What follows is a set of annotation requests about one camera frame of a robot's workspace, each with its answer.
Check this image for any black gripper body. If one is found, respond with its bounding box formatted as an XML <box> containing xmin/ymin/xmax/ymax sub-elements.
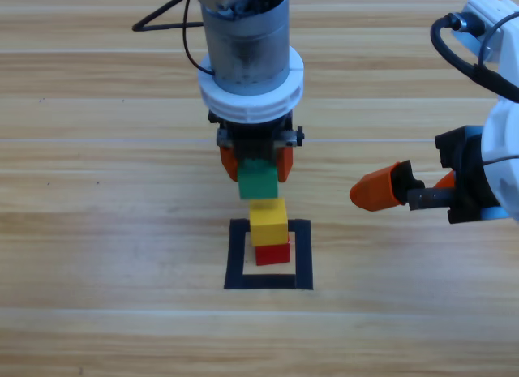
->
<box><xmin>407</xmin><ymin>125</ymin><xmax>500</xmax><ymax>225</ymax></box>
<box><xmin>208</xmin><ymin>107</ymin><xmax>305</xmax><ymax>163</ymax></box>

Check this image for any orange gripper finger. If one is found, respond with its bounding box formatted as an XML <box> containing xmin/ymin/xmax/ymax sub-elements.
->
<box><xmin>277</xmin><ymin>146</ymin><xmax>295</xmax><ymax>183</ymax></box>
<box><xmin>431</xmin><ymin>169</ymin><xmax>457</xmax><ymax>191</ymax></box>
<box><xmin>218</xmin><ymin>144</ymin><xmax>240</xmax><ymax>182</ymax></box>
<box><xmin>349</xmin><ymin>160</ymin><xmax>426</xmax><ymax>212</ymax></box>

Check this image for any green wooden block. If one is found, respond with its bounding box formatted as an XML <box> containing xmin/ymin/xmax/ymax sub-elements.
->
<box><xmin>237</xmin><ymin>157</ymin><xmax>280</xmax><ymax>200</ymax></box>

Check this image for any yellow wooden block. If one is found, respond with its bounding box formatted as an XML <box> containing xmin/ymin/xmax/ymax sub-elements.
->
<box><xmin>248</xmin><ymin>197</ymin><xmax>290</xmax><ymax>247</ymax></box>

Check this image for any red wooden block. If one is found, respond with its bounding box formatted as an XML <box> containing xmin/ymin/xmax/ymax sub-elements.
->
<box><xmin>254</xmin><ymin>237</ymin><xmax>292</xmax><ymax>267</ymax></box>

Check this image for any black tape square outline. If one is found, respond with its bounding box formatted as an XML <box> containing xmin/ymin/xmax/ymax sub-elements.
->
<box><xmin>223</xmin><ymin>218</ymin><xmax>314</xmax><ymax>292</ymax></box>

